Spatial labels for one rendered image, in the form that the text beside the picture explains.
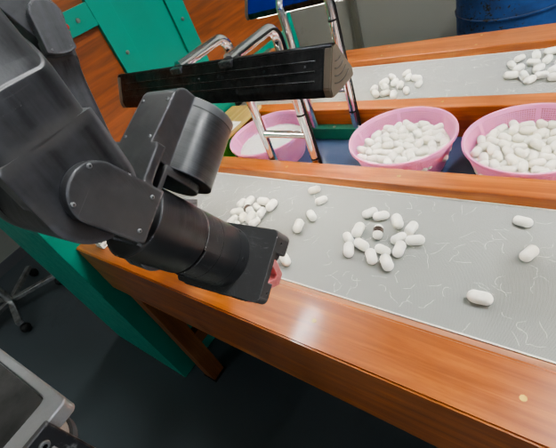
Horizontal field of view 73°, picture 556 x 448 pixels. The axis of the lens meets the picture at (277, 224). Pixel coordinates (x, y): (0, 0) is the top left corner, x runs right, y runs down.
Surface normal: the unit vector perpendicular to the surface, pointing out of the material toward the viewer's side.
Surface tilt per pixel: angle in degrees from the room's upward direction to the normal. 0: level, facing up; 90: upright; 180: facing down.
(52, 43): 81
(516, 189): 0
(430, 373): 0
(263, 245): 27
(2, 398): 0
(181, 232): 91
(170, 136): 91
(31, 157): 90
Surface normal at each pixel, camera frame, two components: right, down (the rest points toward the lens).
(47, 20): 0.70, 0.08
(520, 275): -0.33, -0.72
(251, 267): -0.51, -0.33
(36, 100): 0.84, 0.07
